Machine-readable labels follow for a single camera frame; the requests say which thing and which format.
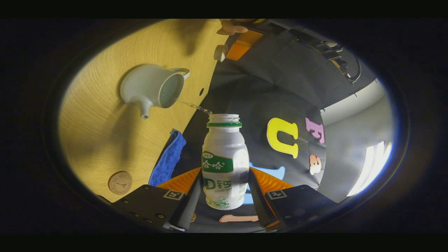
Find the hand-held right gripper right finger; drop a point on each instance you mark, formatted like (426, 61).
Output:
(259, 204)

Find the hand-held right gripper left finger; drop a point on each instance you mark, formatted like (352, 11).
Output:
(190, 206)

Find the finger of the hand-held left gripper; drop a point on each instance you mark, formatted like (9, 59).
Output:
(243, 43)

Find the white green-label water bottle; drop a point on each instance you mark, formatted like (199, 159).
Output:
(224, 147)

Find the round cork coaster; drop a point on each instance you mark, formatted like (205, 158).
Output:
(120, 182)

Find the white spouted teacup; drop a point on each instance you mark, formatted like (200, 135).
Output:
(147, 84)

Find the clear water stream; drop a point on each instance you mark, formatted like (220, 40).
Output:
(194, 105)

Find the blue folded towel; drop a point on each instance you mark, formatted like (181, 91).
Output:
(169, 157)

